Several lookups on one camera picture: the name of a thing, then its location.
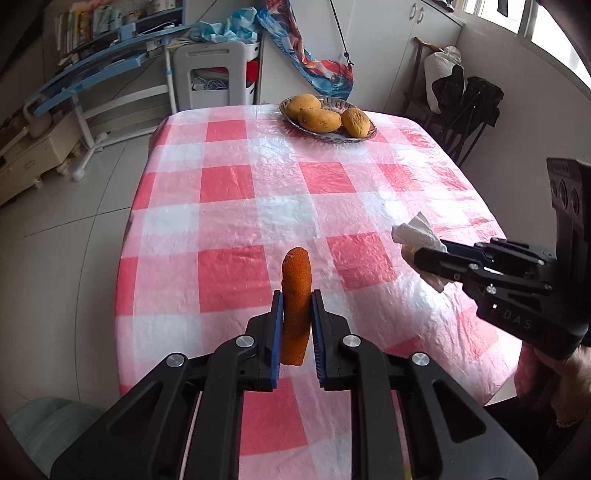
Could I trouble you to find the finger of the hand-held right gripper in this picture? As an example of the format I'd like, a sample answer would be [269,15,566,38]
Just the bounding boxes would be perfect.
[411,247,482,283]
[441,237,558,269]

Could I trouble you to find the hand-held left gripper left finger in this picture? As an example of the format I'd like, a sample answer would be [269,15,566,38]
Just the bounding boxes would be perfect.
[50,290,284,480]

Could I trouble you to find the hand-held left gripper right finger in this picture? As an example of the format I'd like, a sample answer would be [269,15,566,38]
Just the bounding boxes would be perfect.
[311,289,540,480]

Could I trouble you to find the white tissue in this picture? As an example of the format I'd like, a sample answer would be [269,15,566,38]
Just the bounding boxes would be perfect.
[392,211,457,293]

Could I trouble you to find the orange carrot piece rounded end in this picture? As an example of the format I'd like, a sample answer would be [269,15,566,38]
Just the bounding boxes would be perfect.
[281,247,313,367]

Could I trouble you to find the person's right hand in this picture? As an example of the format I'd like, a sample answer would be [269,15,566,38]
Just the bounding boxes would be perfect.
[534,344,591,428]

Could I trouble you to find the pink checkered tablecloth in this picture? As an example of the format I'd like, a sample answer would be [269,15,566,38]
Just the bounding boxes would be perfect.
[115,105,541,480]

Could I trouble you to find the black folding chair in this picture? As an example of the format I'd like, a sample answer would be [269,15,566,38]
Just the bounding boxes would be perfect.
[429,65,505,167]

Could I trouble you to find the person's dark trousers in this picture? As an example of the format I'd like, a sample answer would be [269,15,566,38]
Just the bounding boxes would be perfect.
[482,397,591,480]

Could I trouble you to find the round speckled yellow mango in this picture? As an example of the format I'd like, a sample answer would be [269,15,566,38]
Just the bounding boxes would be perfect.
[341,107,371,138]

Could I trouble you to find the dark woven fruit basket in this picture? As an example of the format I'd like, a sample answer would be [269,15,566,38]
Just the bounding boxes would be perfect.
[279,95,378,144]

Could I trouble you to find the dark wooden chair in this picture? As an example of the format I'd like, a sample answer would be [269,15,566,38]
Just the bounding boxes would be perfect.
[404,37,453,134]

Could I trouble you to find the long yellow mango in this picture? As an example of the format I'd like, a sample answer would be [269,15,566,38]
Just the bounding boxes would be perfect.
[298,108,342,134]

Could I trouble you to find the white stuffed bag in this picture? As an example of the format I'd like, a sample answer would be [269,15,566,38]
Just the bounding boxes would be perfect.
[424,45,462,114]

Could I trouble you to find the yellow mango with dark tip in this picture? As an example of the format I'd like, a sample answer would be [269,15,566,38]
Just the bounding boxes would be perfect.
[286,94,322,118]

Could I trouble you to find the white cabinet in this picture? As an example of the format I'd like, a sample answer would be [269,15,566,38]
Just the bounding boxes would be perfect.
[259,0,465,116]

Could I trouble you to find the colourful printed bag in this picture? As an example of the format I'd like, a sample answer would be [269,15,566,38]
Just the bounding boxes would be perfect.
[256,0,355,100]

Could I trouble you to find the pale green chair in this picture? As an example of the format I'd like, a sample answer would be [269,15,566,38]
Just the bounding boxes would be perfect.
[7,397,112,480]

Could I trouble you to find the white storage box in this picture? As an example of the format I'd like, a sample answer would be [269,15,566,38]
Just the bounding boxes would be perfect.
[245,42,262,106]

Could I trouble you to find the white plastic stool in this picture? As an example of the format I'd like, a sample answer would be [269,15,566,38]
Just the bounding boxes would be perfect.
[173,41,259,112]

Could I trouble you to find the cream television cabinet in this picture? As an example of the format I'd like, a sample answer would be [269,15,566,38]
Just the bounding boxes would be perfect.
[0,113,86,206]

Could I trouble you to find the light blue cloth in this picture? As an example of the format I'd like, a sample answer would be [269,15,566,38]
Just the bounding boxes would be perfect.
[189,7,259,44]

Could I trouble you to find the beige kettlebell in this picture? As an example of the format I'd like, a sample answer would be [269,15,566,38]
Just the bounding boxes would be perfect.
[23,98,55,139]

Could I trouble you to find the blue study desk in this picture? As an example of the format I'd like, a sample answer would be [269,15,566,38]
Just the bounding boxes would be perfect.
[23,18,192,181]

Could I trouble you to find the row of books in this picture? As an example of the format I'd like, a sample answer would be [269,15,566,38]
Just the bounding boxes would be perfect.
[53,0,125,51]

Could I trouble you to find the bundle of white cables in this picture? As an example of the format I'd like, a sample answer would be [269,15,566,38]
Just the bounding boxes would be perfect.
[191,76,230,92]

